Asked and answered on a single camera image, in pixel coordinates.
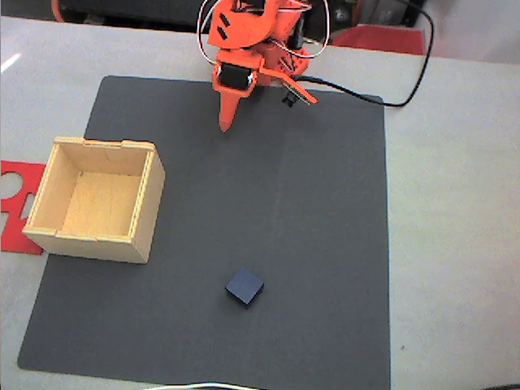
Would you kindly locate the blue cube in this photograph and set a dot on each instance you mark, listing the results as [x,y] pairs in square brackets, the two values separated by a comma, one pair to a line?
[243,286]

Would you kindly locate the wooden box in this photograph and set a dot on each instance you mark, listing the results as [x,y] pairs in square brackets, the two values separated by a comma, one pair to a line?
[97,203]

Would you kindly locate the dark grey mat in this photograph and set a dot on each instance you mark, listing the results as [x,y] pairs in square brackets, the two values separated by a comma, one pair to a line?
[284,203]

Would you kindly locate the red flat object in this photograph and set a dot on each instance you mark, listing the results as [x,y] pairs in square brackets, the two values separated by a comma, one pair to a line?
[378,38]

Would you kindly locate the red stencil sheet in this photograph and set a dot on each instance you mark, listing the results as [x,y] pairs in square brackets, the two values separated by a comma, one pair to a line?
[20,239]

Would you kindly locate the orange gripper camera mount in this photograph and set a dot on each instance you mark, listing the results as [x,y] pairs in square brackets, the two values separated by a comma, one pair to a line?
[298,90]

